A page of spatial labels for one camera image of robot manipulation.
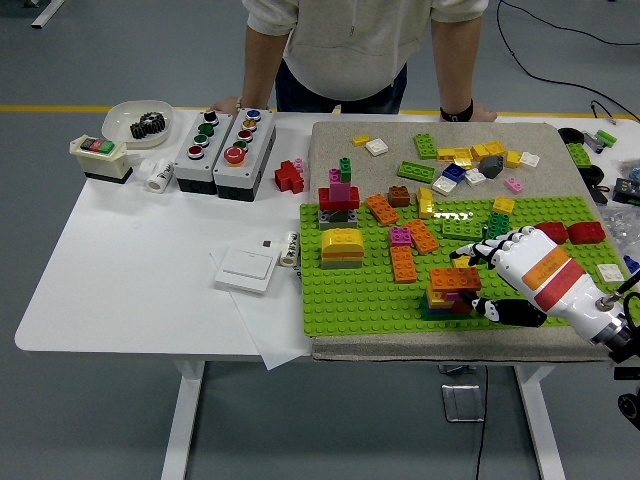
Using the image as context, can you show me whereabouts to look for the person's left hand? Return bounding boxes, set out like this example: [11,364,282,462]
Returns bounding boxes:
[469,102,499,124]

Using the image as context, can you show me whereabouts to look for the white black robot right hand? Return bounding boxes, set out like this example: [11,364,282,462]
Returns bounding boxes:
[448,224,627,345]

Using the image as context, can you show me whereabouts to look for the person's right hand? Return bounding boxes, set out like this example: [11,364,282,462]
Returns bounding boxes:
[209,96,244,115]

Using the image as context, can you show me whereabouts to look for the orange long brick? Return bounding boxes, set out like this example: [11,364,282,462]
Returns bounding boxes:
[428,267,482,292]
[363,194,401,227]
[404,218,441,256]
[388,244,419,285]

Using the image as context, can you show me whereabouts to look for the dark grey brick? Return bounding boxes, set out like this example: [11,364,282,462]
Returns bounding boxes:
[479,155,506,179]

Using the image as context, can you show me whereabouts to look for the dark green tall brick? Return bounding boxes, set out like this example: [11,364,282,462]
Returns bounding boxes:
[484,210,511,240]

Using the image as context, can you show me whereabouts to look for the light green long brick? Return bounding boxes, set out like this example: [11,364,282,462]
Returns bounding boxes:
[440,218,486,241]

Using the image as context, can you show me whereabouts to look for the red brick cluster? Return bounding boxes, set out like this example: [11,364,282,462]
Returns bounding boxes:
[273,159,306,195]

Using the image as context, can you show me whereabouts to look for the red wide brick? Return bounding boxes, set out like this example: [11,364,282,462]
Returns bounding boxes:
[318,185,361,212]

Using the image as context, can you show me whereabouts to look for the grey base brick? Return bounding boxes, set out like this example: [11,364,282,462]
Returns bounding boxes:
[317,208,360,231]

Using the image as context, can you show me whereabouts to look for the yellow rounded brick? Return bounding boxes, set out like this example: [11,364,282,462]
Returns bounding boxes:
[320,227,366,254]

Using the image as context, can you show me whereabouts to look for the black wristwatch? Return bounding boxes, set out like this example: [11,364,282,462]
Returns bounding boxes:
[439,98,475,124]

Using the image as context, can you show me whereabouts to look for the grey emergency-stop control box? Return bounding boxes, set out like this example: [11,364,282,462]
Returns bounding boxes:
[212,107,278,203]

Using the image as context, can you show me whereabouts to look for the grey four-button control box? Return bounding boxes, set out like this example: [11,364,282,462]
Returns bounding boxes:
[173,110,235,195]

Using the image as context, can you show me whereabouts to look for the light green long plate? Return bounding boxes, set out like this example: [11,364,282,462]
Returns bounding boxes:
[398,160,436,182]

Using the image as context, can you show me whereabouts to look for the clear bag of screws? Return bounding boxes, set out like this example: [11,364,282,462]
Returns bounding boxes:
[599,204,640,251]

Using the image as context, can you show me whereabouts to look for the white pipe fitting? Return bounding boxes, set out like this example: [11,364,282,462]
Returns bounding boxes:
[138,158,176,193]

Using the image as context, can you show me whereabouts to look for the white bowl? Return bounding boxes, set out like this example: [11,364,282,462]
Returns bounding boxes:
[101,99,175,150]

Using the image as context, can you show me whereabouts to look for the black electronic module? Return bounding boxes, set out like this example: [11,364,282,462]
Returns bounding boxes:
[612,177,640,206]

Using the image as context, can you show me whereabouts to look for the grey-brown mat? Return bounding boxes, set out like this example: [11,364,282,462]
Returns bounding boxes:
[305,121,640,365]

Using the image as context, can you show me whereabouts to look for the person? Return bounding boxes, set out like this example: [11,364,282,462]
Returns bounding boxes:
[241,0,486,115]

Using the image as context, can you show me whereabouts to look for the white table leg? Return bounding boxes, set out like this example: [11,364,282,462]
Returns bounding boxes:
[514,367,569,480]
[160,360,207,480]

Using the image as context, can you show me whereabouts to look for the metal floor socket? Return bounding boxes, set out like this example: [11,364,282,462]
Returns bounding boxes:
[440,383,486,424]

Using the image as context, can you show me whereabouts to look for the white labelled tube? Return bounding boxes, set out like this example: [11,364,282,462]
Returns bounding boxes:
[278,230,301,269]

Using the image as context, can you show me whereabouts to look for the green studded baseplate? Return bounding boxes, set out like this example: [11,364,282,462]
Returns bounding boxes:
[298,195,640,337]

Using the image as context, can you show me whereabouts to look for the orange grey layered bricks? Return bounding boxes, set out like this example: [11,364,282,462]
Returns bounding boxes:
[320,249,365,271]

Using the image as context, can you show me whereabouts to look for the white table foot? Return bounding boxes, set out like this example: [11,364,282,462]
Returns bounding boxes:
[30,0,66,29]

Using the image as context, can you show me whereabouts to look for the white paper sheet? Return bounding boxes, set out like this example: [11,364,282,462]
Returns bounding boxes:
[208,249,314,372]

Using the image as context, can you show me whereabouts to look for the black floor cable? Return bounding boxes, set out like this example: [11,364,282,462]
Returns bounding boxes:
[496,0,640,123]

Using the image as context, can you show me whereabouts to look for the black hanging cable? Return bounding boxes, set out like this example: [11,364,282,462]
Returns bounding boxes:
[472,367,490,480]

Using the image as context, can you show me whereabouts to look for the beige red-green switch box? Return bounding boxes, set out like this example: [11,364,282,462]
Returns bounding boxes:
[68,134,135,185]

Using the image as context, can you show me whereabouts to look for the white wall switch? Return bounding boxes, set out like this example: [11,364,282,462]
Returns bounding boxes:
[214,247,282,296]

